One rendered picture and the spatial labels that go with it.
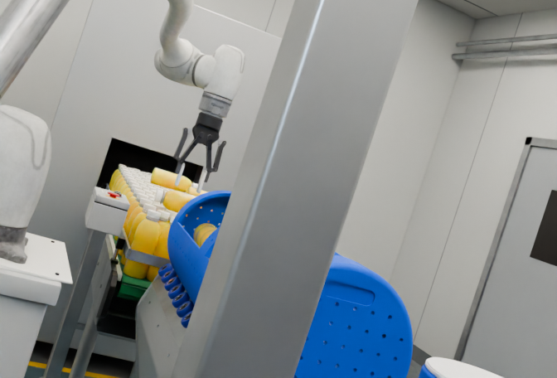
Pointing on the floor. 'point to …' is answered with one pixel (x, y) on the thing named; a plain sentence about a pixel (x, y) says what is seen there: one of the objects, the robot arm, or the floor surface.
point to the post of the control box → (75, 304)
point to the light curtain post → (301, 168)
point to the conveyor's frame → (103, 311)
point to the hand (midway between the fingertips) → (190, 179)
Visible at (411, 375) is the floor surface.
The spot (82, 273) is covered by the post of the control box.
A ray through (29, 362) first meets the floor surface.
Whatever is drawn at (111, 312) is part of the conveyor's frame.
